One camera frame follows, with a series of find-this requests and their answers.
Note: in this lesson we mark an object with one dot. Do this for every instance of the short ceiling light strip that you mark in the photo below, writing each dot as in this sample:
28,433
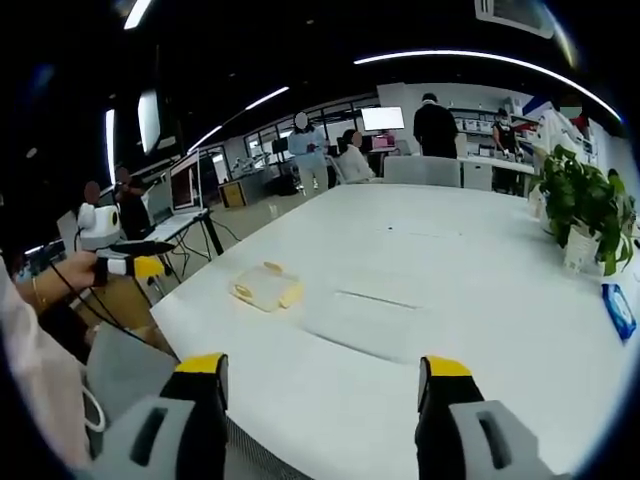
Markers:
205,138
137,12
267,98
110,147

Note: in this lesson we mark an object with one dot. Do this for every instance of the long curved ceiling light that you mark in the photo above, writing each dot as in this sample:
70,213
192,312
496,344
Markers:
475,54

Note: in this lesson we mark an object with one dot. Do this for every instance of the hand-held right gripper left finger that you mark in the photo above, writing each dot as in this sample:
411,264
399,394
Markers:
150,435

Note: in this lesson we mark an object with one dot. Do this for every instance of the open laptop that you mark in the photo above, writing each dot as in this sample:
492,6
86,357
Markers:
182,187

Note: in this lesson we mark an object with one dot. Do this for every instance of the blue wipes packet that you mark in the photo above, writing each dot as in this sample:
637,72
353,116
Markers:
619,312

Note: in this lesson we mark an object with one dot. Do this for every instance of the grey chair back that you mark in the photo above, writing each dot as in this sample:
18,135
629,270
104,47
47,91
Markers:
130,365

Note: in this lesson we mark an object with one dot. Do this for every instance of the hanging bright panel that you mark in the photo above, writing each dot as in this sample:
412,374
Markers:
148,121

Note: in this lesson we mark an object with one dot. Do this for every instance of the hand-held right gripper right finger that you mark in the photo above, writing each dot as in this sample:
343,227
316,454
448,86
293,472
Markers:
465,440

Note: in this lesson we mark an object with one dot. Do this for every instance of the white side table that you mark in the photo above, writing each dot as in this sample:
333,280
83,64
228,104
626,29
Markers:
185,230

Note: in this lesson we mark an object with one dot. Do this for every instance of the cardboard box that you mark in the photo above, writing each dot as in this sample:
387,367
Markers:
231,194

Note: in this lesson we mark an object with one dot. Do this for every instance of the person's left hand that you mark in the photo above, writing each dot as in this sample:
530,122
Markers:
72,272

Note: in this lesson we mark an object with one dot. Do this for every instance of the green potted plant white pot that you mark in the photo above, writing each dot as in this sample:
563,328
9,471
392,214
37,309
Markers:
580,200

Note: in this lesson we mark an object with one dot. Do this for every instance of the ceiling air vent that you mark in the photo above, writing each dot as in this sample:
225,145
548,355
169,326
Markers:
515,15

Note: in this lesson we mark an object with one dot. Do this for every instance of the grey office chair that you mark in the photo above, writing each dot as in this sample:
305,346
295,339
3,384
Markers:
422,171

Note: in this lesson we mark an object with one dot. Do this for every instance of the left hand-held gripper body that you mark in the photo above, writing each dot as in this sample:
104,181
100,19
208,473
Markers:
97,225

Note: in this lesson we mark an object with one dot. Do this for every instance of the bright computer monitor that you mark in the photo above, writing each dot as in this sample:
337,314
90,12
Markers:
382,120

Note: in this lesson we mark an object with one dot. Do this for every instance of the background storage shelves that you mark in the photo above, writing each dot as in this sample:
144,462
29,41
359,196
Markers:
480,125

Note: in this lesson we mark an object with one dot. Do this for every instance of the person's light clothing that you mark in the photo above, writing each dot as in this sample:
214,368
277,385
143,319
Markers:
40,390

